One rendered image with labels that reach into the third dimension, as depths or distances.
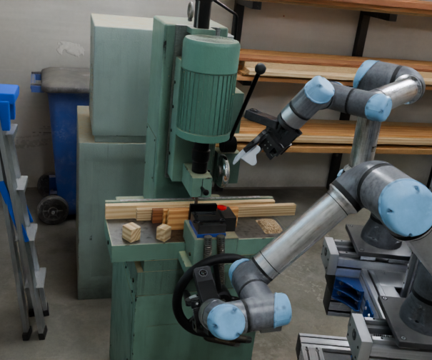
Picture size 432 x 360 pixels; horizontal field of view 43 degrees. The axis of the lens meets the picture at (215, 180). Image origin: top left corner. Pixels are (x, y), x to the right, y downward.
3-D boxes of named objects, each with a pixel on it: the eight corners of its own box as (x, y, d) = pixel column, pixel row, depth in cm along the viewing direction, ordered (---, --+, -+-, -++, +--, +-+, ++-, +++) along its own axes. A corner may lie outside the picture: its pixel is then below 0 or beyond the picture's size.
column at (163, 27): (151, 221, 204) (163, 23, 177) (141, 196, 224) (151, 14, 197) (208, 218, 211) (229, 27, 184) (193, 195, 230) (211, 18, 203)
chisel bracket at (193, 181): (190, 201, 179) (192, 178, 176) (181, 184, 192) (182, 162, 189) (211, 201, 182) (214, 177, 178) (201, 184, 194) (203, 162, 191)
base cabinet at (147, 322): (124, 460, 200) (133, 297, 174) (107, 354, 251) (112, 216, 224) (239, 441, 214) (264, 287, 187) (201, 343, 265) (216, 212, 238)
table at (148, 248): (113, 280, 158) (113, 262, 156) (103, 231, 185) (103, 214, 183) (302, 267, 177) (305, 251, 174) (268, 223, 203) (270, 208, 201)
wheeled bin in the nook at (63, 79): (33, 229, 351) (29, 80, 315) (34, 194, 399) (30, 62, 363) (133, 225, 370) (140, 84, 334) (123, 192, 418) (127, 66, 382)
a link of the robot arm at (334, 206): (363, 138, 135) (216, 266, 139) (386, 153, 126) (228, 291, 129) (384, 168, 141) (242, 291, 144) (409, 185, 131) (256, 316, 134)
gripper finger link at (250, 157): (242, 174, 160) (266, 154, 160) (229, 158, 161) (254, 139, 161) (243, 176, 163) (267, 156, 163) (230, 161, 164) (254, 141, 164)
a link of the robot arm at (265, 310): (276, 276, 131) (233, 283, 129) (295, 303, 121) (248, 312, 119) (275, 303, 134) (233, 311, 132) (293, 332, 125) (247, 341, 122)
